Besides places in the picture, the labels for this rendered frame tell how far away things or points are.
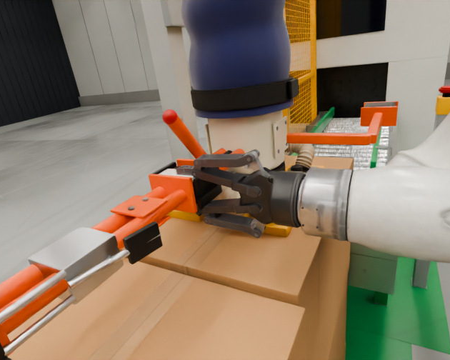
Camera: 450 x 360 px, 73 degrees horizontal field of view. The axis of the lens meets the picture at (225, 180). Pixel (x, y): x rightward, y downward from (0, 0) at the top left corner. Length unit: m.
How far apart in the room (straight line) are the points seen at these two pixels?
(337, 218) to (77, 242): 0.30
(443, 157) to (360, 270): 0.81
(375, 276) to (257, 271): 0.82
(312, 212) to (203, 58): 0.37
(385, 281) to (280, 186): 0.94
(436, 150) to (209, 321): 0.40
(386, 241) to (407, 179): 0.07
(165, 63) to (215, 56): 1.52
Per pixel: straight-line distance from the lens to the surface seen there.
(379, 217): 0.36
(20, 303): 0.33
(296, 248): 0.55
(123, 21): 12.54
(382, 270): 1.26
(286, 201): 0.39
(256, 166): 0.42
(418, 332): 1.79
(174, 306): 0.49
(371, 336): 1.71
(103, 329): 0.50
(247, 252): 0.54
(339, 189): 0.37
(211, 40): 0.61
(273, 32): 0.63
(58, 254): 0.38
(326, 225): 0.38
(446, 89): 1.58
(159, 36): 2.12
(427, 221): 0.36
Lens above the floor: 1.28
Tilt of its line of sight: 22 degrees down
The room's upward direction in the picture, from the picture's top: 8 degrees counter-clockwise
